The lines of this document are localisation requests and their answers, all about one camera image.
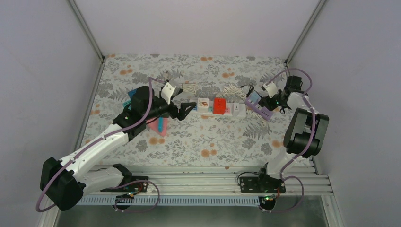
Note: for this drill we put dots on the pale blue small charger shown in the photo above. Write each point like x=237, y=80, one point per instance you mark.
x=255, y=96

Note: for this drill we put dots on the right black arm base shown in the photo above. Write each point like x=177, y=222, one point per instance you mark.
x=250, y=185

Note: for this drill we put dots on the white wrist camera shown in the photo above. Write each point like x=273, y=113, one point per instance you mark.
x=169, y=91
x=270, y=88

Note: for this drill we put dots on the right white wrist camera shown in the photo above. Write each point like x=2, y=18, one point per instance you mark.
x=270, y=88

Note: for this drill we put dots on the purple power strip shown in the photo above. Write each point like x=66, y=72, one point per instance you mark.
x=253, y=104

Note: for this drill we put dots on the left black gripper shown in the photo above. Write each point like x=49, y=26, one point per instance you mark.
x=174, y=114

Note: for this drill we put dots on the light blue plug adapter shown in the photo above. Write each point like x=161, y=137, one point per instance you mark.
x=160, y=124

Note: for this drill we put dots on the white charger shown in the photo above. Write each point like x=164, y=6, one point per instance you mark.
x=236, y=109

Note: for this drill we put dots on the black power adapter with cable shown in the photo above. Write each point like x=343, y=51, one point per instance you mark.
x=250, y=90

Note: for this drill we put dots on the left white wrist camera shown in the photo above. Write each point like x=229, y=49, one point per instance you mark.
x=169, y=91

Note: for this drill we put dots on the teal power strip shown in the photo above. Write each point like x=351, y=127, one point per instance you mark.
x=126, y=103

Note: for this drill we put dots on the red cube socket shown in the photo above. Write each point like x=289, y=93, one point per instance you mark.
x=219, y=106

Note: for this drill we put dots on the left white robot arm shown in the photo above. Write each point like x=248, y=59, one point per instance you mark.
x=67, y=180

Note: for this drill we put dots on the pink triangular power strip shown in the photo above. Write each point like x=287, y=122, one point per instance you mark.
x=152, y=124

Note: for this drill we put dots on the floral table cloth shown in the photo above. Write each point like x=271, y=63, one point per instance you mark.
x=198, y=140

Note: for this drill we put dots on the aluminium rail frame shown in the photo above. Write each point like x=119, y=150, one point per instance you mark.
x=217, y=185

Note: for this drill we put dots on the dark blue cube socket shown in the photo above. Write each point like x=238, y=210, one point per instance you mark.
x=132, y=94

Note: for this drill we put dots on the white cube adapter with tiger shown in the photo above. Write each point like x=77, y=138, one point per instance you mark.
x=202, y=105

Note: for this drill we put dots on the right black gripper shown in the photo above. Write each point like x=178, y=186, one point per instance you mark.
x=267, y=105

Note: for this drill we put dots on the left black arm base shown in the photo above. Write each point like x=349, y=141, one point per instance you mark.
x=129, y=192

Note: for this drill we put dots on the white multicolour power strip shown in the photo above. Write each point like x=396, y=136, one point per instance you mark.
x=228, y=112

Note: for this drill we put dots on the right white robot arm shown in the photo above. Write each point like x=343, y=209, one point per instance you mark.
x=304, y=136

